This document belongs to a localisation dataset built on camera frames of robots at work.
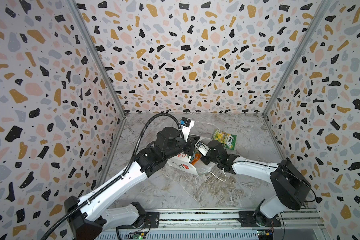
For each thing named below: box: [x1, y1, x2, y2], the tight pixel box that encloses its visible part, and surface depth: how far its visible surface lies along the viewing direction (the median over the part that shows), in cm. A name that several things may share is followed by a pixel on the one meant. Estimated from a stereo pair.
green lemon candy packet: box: [212, 129, 237, 151], surface depth 106 cm
